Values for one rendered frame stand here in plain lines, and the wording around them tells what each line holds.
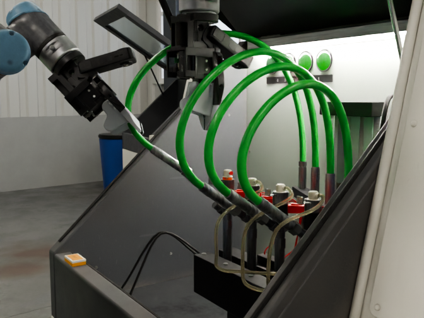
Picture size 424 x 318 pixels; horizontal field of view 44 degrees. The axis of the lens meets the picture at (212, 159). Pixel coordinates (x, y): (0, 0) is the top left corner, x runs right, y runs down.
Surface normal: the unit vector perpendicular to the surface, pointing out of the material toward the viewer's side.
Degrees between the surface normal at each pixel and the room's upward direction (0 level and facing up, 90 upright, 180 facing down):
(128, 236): 90
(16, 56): 89
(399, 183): 76
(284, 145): 90
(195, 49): 90
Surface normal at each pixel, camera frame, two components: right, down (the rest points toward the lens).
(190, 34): 0.55, 0.10
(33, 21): 0.16, -0.29
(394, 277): -0.81, -0.17
